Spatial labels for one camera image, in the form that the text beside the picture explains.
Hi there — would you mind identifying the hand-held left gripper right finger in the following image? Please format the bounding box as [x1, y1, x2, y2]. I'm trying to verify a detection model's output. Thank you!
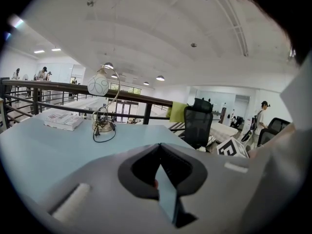
[159, 142, 265, 234]

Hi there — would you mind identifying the green cloth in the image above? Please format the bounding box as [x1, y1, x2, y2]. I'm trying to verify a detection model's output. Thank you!
[166, 101, 189, 123]

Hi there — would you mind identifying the white ceiling track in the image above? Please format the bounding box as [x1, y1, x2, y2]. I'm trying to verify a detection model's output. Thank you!
[215, 0, 249, 58]

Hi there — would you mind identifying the brass lamp with white shade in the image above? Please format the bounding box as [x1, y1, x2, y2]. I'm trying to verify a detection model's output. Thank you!
[87, 64, 121, 133]

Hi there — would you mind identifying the black lamp power cable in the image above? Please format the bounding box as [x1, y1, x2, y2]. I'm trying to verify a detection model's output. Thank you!
[93, 121, 117, 143]

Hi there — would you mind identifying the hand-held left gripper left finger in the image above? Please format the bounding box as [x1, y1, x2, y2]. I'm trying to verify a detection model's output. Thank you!
[46, 143, 176, 234]

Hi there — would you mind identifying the black mesh office chair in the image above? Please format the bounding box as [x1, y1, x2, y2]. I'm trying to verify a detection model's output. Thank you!
[183, 97, 214, 150]
[257, 117, 292, 147]

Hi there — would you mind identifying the dark metal railing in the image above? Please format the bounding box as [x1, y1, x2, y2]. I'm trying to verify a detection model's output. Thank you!
[0, 78, 186, 132]

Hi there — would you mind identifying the light blue table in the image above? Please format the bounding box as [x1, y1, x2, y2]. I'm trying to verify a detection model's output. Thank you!
[0, 116, 195, 204]

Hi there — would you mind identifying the white covered table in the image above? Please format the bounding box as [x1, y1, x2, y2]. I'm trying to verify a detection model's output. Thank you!
[210, 122, 239, 144]

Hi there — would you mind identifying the person's white shirt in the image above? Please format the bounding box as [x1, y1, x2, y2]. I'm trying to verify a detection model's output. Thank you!
[248, 55, 312, 229]

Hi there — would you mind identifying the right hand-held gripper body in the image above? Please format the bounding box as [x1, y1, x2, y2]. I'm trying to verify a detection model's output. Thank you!
[216, 137, 249, 158]

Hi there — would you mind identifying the thick white book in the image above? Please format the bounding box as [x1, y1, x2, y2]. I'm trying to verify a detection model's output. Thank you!
[43, 112, 84, 132]

